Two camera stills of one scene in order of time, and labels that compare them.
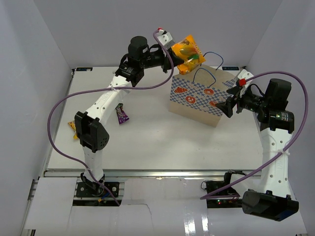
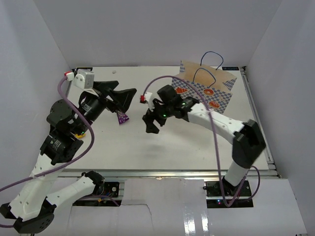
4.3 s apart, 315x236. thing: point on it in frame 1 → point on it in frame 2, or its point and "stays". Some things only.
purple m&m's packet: x=122 y=116 stays
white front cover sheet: x=149 y=207 stays
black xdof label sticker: x=230 y=68 stays
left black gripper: x=166 y=61 → x=122 y=98
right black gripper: x=227 y=106 → x=149 y=116
